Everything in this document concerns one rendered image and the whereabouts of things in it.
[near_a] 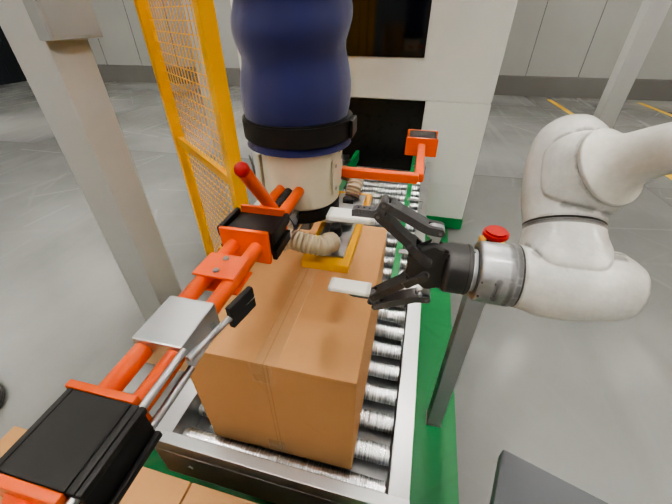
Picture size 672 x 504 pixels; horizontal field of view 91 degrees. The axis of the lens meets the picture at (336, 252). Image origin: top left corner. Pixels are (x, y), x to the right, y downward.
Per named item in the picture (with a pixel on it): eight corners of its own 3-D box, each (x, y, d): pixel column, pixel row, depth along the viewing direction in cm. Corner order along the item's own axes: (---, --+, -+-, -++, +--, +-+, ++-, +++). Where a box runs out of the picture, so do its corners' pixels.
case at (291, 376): (286, 295, 143) (277, 214, 119) (378, 310, 135) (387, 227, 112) (215, 435, 95) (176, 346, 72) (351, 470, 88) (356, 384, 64)
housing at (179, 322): (178, 318, 44) (168, 293, 41) (224, 327, 42) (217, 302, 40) (141, 362, 38) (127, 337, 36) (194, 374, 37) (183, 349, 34)
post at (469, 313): (426, 410, 157) (479, 234, 99) (440, 414, 156) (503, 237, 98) (425, 424, 152) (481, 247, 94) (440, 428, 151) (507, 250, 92)
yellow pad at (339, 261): (337, 196, 95) (337, 180, 93) (372, 199, 94) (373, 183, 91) (301, 267, 69) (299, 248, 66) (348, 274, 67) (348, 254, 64)
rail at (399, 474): (419, 183, 272) (423, 161, 261) (426, 184, 271) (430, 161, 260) (381, 522, 90) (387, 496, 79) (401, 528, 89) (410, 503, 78)
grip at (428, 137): (406, 145, 100) (408, 128, 97) (435, 147, 98) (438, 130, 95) (404, 155, 93) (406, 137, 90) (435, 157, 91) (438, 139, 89)
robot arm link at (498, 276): (508, 320, 46) (464, 313, 47) (498, 280, 53) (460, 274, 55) (530, 269, 41) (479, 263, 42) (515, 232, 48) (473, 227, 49)
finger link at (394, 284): (425, 257, 51) (430, 264, 52) (369, 285, 57) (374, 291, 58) (424, 273, 48) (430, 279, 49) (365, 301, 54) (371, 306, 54)
